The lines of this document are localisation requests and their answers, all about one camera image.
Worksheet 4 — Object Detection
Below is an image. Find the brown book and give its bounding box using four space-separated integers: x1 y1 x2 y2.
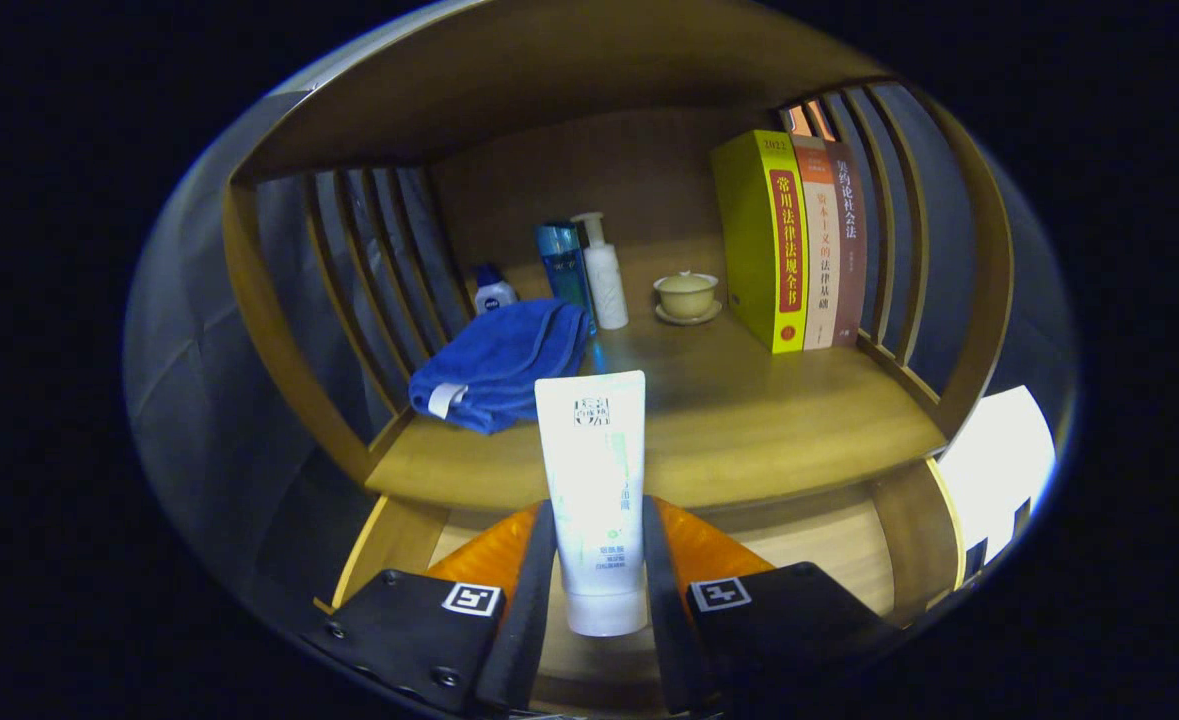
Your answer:
826 140 868 348

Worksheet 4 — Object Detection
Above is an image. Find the white plastic box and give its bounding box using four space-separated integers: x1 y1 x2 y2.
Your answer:
934 385 1058 591

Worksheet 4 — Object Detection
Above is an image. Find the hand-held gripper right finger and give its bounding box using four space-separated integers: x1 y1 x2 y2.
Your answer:
642 495 900 716

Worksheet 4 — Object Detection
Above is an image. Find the white cream tube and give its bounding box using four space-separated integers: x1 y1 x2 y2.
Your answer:
534 370 650 638

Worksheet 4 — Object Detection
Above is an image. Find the blue folded towel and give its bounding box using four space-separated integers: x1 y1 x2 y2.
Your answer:
407 298 592 436

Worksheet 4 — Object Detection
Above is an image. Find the blue translucent bottle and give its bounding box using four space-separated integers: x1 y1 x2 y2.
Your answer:
535 222 598 336

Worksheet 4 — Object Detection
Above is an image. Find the wooden cabinet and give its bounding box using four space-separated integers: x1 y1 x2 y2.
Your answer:
221 2 1015 511

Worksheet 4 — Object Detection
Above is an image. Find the wooden drawer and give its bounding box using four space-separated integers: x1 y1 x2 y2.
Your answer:
314 460 968 716

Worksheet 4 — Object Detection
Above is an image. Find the beige saucer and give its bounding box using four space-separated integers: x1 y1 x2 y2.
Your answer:
654 300 725 327

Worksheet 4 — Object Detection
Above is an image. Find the white pump bottle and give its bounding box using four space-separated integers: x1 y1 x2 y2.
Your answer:
571 211 630 331

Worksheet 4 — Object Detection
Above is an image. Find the black backdrop cloth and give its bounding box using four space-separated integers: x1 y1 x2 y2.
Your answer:
124 85 1080 621

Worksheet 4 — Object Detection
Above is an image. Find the small white blue-capped bottle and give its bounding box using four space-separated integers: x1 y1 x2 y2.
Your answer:
473 263 520 316

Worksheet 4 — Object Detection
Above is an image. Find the orange and white book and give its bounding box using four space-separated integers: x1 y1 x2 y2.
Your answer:
792 134 842 351

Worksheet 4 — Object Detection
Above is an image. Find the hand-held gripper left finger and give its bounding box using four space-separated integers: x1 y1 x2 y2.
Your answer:
299 498 558 716

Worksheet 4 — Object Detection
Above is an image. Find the wooden countertop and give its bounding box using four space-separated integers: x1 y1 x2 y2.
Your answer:
364 235 950 513

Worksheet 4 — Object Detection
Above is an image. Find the beige lidded teacup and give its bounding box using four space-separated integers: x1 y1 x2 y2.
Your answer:
653 270 720 319

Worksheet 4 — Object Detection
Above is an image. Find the thick yellow book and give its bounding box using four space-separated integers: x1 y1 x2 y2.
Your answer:
711 130 810 355

